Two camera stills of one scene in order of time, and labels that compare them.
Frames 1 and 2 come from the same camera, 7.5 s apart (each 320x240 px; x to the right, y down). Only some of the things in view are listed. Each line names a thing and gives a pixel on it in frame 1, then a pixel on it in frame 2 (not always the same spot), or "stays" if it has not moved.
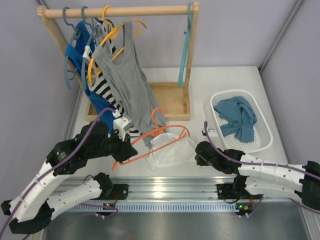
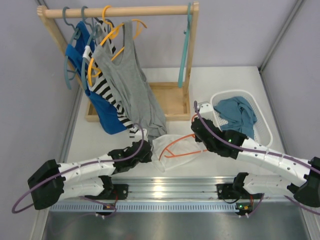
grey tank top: x=120 y=63 stays
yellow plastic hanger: x=93 y=71 stays
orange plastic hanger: x=156 y=131 -> x=172 y=155
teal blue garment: x=240 y=116 stays
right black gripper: x=200 y=161 -> x=197 y=139
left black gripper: x=124 y=149 -> x=144 y=152
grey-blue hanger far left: x=69 y=74 stays
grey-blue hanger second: x=86 y=54 stays
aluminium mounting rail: x=152 y=188 stays
